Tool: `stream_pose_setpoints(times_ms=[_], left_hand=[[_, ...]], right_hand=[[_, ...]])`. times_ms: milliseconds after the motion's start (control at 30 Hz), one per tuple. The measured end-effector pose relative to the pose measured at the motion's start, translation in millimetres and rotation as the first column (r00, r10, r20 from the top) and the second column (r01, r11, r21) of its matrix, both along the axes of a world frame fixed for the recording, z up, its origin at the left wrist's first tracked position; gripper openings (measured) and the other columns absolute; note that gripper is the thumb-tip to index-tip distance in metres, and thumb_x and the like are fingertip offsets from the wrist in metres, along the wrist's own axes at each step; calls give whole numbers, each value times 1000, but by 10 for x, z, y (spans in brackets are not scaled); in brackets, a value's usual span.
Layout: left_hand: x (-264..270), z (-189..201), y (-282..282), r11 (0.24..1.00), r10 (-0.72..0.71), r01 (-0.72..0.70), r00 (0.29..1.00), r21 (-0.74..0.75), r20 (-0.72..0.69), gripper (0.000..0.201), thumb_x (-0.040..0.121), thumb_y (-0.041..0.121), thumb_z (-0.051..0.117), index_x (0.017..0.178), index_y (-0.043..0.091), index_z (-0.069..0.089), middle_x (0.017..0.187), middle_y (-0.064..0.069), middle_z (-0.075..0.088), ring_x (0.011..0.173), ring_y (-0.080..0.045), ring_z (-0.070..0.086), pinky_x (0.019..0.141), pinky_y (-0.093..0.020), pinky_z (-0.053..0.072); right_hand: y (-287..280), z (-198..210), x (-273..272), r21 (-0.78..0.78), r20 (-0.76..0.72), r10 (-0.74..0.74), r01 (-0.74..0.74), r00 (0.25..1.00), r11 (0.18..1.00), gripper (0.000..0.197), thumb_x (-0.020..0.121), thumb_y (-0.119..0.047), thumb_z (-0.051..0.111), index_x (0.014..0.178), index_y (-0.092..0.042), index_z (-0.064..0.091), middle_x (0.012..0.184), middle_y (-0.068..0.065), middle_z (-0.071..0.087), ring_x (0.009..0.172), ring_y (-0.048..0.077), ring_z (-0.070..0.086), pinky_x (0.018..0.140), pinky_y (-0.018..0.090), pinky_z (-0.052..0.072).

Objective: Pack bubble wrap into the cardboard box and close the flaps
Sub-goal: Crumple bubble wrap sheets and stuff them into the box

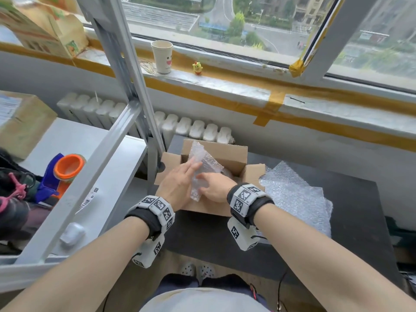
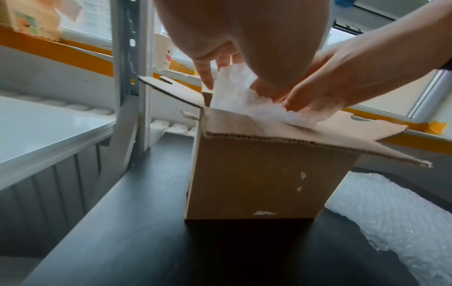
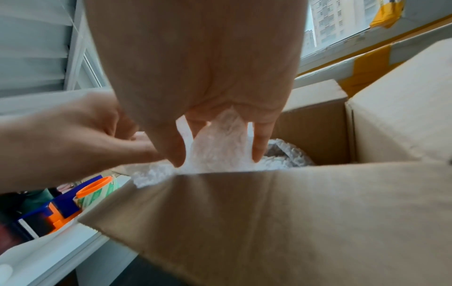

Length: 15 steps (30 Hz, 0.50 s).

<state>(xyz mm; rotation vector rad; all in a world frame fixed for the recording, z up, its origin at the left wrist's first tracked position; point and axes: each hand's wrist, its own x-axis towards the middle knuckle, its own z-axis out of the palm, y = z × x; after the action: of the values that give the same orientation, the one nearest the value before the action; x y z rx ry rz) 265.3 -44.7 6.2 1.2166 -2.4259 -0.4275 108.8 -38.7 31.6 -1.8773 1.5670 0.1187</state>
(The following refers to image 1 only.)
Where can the thin black nail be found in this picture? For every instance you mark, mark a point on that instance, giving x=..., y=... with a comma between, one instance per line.
x=297, y=100

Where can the white radiator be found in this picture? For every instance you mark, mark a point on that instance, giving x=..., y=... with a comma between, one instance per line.
x=195, y=128

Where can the bundle of thin straw sticks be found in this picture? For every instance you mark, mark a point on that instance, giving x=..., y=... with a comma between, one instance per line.
x=148, y=66

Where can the brown cardboard box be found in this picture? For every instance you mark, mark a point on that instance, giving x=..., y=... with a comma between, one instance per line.
x=227, y=152

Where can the short yellow tape strip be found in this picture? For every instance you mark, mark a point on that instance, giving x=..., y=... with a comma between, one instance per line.
x=273, y=103

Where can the long yellow tape strip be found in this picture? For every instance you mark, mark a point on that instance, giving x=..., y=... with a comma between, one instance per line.
x=325, y=92
x=325, y=126

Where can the white barcode label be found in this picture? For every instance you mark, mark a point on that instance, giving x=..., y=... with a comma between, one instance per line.
x=89, y=199

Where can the blue orange tape dispenser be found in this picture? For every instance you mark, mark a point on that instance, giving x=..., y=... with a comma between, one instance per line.
x=68, y=167

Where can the person's right hand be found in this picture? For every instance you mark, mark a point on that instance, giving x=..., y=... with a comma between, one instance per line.
x=217, y=188

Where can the person's right forearm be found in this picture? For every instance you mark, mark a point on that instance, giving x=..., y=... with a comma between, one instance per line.
x=325, y=253

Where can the black bag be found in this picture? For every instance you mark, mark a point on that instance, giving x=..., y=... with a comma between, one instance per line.
x=13, y=220

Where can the person's white shirt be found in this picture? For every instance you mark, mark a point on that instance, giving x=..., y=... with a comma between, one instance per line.
x=201, y=302

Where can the person's dark trousers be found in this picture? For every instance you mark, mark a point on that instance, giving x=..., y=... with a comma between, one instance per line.
x=221, y=282

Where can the white perforated clog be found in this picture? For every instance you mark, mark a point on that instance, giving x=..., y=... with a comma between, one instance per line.
x=188, y=269
x=207, y=271

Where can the paper cup with smiley face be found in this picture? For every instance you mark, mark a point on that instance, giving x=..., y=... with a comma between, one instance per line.
x=162, y=56

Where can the person's left forearm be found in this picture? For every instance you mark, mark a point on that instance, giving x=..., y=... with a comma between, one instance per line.
x=81, y=269

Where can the black wristband with marker tiles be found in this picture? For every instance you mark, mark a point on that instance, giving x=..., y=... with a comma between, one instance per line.
x=159, y=204
x=243, y=198

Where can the yellow chick toy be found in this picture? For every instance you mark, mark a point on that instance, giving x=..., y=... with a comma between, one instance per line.
x=197, y=68

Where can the person's left hand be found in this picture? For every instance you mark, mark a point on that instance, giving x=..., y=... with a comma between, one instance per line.
x=177, y=188

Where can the brown parcel with label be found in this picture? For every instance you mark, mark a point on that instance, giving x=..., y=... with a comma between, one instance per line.
x=29, y=126

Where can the white window frame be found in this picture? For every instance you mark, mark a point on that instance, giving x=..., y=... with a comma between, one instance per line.
x=334, y=45

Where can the white window sill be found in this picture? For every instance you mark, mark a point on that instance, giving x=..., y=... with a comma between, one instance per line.
x=341, y=108

